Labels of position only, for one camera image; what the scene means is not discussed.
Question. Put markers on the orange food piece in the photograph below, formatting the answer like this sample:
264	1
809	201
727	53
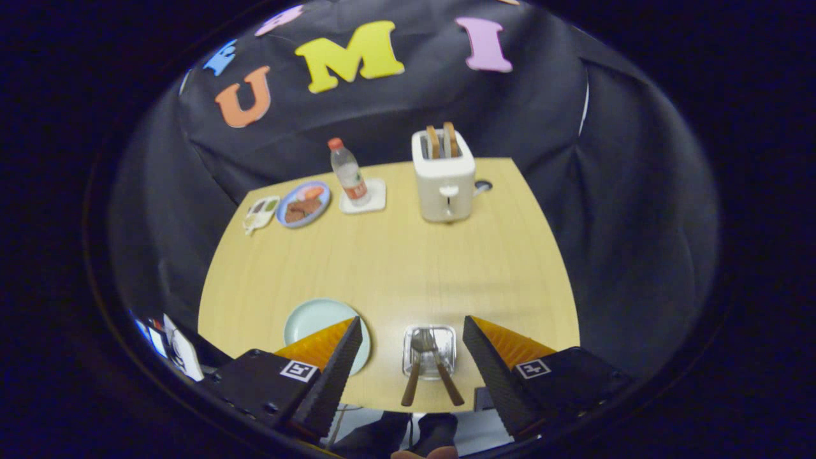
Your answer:
313	192

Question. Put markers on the black table clamp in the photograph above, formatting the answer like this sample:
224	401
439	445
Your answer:
484	399

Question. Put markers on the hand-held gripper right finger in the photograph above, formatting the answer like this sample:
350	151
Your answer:
494	382

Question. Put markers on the person's legs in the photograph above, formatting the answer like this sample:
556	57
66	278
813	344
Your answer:
382	437

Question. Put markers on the pale green plate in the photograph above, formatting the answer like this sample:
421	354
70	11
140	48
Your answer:
312	322

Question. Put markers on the white sauce palette tray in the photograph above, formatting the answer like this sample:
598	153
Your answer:
260	213

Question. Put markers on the white square coaster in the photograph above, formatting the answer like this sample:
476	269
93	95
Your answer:
377	194

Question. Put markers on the clear water bottle red label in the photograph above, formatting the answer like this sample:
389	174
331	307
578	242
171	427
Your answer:
349	172

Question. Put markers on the white paper sheet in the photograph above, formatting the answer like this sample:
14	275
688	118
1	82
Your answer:
183	349

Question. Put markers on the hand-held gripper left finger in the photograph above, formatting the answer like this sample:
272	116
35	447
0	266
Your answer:
328	382

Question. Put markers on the glowing blue screen device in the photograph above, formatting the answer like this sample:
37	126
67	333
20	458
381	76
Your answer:
150	335

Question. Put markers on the brown meat pieces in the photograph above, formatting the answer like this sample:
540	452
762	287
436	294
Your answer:
301	210

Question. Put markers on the white toaster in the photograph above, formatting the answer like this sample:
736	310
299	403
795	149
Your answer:
446	185

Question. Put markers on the blue rimmed plate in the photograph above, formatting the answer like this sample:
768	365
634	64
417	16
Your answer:
287	220

